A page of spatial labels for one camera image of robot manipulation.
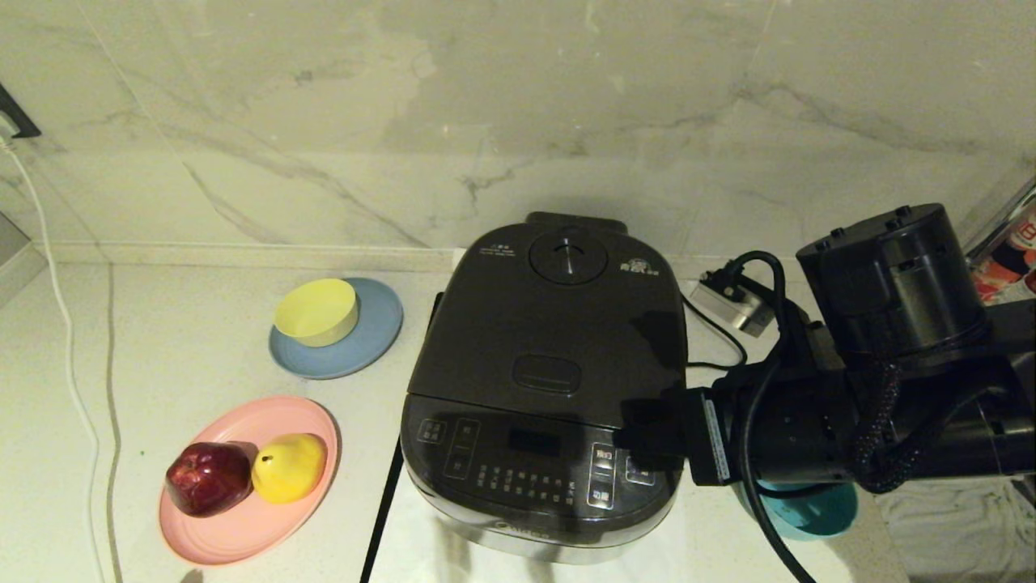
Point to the pink plate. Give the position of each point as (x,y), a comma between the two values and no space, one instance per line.
(243,533)

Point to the teal bowl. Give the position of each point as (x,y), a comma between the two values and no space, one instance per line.
(817,514)

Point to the black camera bracket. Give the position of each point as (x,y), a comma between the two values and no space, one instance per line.
(809,336)

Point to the blue plate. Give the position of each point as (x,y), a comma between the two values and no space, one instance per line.
(376,330)

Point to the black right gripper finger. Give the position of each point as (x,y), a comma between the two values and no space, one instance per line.
(651,417)
(660,455)

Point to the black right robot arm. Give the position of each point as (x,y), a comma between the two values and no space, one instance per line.
(890,283)

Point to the white crumpled cloth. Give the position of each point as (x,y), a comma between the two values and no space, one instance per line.
(947,534)

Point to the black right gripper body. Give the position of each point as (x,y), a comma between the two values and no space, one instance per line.
(704,437)

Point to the yellow bowl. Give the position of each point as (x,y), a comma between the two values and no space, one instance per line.
(316,312)

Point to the black rice cooker lid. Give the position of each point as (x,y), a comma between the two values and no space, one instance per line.
(526,324)

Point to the red apple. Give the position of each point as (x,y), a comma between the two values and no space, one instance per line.
(209,479)

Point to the black wall socket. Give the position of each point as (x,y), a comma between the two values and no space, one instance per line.
(16,113)

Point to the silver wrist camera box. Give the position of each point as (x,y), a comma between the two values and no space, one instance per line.
(732,304)

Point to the yellow pear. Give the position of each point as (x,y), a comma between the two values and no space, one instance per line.
(290,468)

